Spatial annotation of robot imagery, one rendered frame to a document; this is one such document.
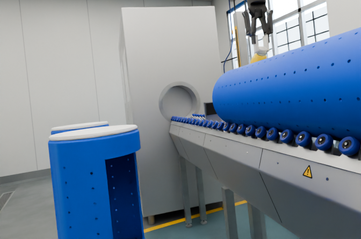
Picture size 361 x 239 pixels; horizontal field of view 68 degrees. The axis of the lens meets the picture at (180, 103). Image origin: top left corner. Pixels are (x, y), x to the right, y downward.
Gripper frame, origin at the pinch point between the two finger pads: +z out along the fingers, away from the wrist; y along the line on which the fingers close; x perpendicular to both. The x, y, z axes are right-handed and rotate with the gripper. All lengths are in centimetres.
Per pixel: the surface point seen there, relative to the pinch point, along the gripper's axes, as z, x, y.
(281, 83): 18.2, 32.0, 14.6
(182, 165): 74, -130, 8
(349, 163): 38, 50, 12
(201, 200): 107, -130, -6
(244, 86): 17.0, 9.3, 14.4
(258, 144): 38.4, 12.0, 12.5
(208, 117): 31, -62, 4
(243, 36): -22, -75, -32
